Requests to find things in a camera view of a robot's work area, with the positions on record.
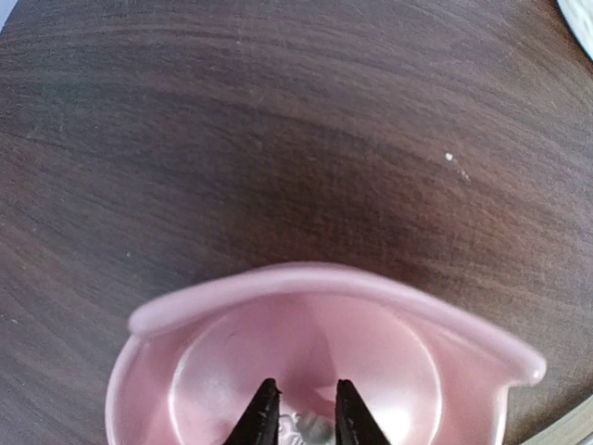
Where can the cream ribbed mug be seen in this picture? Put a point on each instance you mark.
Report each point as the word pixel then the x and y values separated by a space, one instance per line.
pixel 578 17

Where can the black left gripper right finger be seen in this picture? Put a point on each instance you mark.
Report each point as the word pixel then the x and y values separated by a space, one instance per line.
pixel 354 424

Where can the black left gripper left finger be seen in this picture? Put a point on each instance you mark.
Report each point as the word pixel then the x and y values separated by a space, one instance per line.
pixel 259 423

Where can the white chess pawn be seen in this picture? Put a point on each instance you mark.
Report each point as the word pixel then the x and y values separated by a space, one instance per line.
pixel 315 429

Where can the wooden chess board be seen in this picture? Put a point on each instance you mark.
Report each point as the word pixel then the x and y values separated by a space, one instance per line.
pixel 573 428

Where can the pink cat-ear bowl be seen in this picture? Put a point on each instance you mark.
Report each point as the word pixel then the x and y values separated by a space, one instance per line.
pixel 428 372

